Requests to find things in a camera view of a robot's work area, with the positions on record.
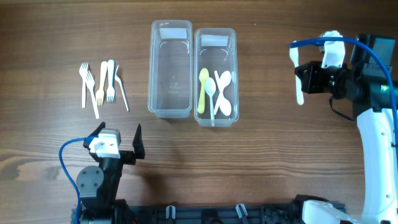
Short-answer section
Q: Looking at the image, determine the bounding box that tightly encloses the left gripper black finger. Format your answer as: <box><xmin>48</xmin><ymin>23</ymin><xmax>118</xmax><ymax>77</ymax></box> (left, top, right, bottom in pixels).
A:
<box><xmin>132</xmin><ymin>124</ymin><xmax>145</xmax><ymax>159</ymax></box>
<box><xmin>83</xmin><ymin>121</ymin><xmax>105</xmax><ymax>147</ymax></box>

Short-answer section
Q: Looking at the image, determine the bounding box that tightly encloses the yellow plastic fork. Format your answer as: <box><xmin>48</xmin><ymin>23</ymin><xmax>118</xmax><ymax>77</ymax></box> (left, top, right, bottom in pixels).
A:
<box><xmin>96</xmin><ymin>61</ymin><xmax>108</xmax><ymax>106</ymax></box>

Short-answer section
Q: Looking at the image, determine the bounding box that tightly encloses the pale blue plastic fork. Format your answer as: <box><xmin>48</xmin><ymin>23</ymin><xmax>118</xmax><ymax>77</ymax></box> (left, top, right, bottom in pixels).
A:
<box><xmin>106</xmin><ymin>60</ymin><xmax>116</xmax><ymax>102</ymax></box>

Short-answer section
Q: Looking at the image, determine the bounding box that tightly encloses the thin white plastic fork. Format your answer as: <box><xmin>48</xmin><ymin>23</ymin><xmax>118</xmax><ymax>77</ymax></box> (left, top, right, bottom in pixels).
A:
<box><xmin>114</xmin><ymin>65</ymin><xmax>130</xmax><ymax>112</ymax></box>

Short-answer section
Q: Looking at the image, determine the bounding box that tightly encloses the white spoon bowl up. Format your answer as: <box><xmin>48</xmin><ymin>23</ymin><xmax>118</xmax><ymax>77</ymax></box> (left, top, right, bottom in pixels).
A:
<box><xmin>213</xmin><ymin>70</ymin><xmax>233</xmax><ymax>116</ymax></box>

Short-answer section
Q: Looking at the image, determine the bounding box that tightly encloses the white spoon bowl down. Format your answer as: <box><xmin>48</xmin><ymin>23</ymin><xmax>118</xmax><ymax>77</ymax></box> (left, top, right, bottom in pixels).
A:
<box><xmin>213</xmin><ymin>70</ymin><xmax>233</xmax><ymax>117</ymax></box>

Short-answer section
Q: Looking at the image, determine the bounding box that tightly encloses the thin-handled white spoon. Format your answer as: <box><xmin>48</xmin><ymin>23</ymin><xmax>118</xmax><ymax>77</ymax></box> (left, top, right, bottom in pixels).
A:
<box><xmin>205</xmin><ymin>78</ymin><xmax>216</xmax><ymax>127</ymax></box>

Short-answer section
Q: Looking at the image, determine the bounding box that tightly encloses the clear plastic container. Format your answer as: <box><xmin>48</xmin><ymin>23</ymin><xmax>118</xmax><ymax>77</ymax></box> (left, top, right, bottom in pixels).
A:
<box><xmin>147</xmin><ymin>20</ymin><xmax>193</xmax><ymax>119</ymax></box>
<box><xmin>194</xmin><ymin>28</ymin><xmax>239</xmax><ymax>128</ymax></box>

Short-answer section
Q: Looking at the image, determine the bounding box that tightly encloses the yellow plastic spoon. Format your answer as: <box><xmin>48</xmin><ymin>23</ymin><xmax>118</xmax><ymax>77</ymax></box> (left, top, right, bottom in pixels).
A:
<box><xmin>197</xmin><ymin>68</ymin><xmax>209</xmax><ymax>114</ymax></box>

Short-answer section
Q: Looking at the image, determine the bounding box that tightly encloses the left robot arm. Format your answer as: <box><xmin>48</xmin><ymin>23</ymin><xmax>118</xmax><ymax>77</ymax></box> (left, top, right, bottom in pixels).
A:
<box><xmin>70</xmin><ymin>122</ymin><xmax>145</xmax><ymax>223</ymax></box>

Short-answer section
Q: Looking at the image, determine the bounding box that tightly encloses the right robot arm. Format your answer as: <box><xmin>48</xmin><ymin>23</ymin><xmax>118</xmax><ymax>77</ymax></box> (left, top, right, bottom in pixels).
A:
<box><xmin>289</xmin><ymin>30</ymin><xmax>397</xmax><ymax>223</ymax></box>

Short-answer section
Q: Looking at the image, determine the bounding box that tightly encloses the left blue cable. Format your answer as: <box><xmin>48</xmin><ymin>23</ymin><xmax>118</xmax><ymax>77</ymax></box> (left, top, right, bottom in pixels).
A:
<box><xmin>58</xmin><ymin>136</ymin><xmax>98</xmax><ymax>224</ymax></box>

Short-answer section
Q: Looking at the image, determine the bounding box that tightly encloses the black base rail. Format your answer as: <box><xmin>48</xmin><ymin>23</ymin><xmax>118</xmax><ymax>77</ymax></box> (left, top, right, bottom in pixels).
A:
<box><xmin>79</xmin><ymin>203</ymin><xmax>304</xmax><ymax>224</ymax></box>

